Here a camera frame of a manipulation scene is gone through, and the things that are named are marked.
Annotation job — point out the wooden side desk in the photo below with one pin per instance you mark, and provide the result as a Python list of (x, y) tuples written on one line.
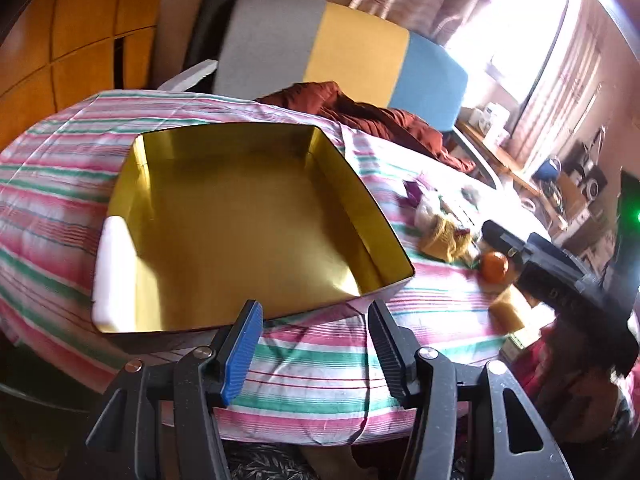
[(500, 160)]

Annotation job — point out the black chair back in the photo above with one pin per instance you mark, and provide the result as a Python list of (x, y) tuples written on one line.
[(210, 20)]

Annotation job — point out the orange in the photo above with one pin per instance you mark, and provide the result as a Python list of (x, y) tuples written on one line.
[(494, 266)]

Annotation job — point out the white carton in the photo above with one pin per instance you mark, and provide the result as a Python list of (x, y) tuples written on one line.
[(496, 122)]

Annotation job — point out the white paper box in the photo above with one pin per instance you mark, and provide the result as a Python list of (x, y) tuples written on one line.
[(112, 270)]

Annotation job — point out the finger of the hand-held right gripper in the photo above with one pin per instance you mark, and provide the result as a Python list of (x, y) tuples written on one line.
[(500, 235)]

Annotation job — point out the grey yellow blue chair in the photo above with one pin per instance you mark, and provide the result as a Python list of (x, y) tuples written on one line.
[(280, 45)]

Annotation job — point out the white plastic-wrapped bundle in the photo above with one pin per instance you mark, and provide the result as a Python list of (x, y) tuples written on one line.
[(426, 211)]

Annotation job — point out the black stereo speaker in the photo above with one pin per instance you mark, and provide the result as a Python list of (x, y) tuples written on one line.
[(587, 170)]

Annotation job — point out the reddish brown jacket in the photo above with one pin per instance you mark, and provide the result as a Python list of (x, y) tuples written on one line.
[(380, 120)]

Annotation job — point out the person's red garment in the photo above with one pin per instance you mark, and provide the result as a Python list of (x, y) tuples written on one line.
[(570, 390)]

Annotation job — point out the window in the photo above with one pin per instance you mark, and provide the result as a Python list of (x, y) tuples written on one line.
[(510, 30)]

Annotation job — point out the striped tablecloth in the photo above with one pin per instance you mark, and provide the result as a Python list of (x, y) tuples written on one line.
[(310, 370)]

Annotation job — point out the yellow knitted pouch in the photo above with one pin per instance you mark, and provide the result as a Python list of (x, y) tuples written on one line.
[(440, 240)]

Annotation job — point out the yellow sponge block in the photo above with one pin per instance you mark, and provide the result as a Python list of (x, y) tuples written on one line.
[(510, 312)]

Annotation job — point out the large purple snack packet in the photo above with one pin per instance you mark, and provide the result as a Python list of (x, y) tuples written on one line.
[(414, 192)]

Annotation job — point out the dark floral cloth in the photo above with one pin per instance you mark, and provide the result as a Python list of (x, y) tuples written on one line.
[(270, 462)]

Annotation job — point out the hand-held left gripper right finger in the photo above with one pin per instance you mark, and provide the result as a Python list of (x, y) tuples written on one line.
[(385, 342)]

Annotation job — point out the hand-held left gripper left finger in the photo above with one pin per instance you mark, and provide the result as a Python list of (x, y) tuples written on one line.
[(242, 355)]

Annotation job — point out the gold tin box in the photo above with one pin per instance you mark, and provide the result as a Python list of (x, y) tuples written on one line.
[(240, 220)]

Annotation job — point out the wooden wardrobe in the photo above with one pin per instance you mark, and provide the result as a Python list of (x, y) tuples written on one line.
[(85, 20)]

